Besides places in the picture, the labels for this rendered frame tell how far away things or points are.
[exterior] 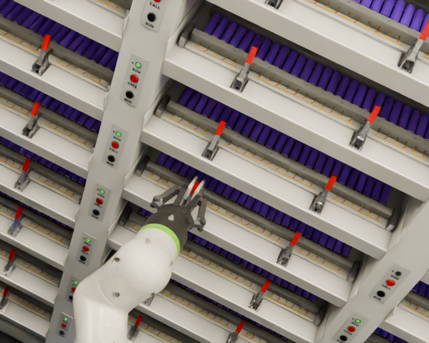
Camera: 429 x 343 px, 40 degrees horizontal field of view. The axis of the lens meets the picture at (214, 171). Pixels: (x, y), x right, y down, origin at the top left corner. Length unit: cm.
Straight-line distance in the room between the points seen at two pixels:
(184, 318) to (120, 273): 67
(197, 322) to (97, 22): 89
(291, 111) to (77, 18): 48
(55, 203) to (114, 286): 59
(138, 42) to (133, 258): 44
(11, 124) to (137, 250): 61
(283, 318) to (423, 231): 49
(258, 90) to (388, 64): 27
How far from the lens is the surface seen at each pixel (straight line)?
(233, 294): 159
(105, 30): 127
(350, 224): 135
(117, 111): 134
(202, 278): 159
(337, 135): 122
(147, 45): 123
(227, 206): 146
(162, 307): 174
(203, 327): 174
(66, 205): 164
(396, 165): 124
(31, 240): 180
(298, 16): 113
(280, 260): 146
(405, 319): 153
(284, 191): 133
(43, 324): 209
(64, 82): 141
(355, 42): 113
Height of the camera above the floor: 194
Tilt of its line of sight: 39 degrees down
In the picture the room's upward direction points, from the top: 24 degrees clockwise
